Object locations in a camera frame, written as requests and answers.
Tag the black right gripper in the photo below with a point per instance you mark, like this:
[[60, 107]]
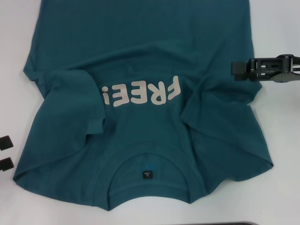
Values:
[[296, 66]]

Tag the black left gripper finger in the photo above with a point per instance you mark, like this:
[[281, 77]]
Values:
[[5, 142], [6, 164]]

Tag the teal t-shirt with white print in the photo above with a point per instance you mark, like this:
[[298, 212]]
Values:
[[140, 47]]

